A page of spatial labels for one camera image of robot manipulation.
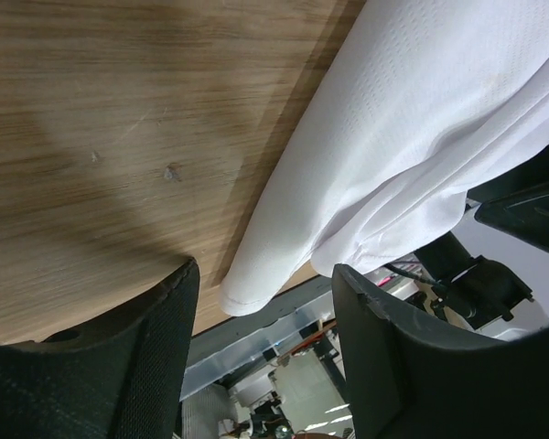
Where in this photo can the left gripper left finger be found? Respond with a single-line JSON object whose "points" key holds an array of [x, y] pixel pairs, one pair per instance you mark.
{"points": [[118, 375]]}

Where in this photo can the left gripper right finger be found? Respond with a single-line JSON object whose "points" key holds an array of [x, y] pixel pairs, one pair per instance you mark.
{"points": [[411, 375]]}

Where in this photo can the white t shirt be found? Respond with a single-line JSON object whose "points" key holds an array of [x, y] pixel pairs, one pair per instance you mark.
{"points": [[424, 101]]}

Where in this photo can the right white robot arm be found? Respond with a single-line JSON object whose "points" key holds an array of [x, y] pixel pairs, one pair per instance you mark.
{"points": [[493, 268]]}

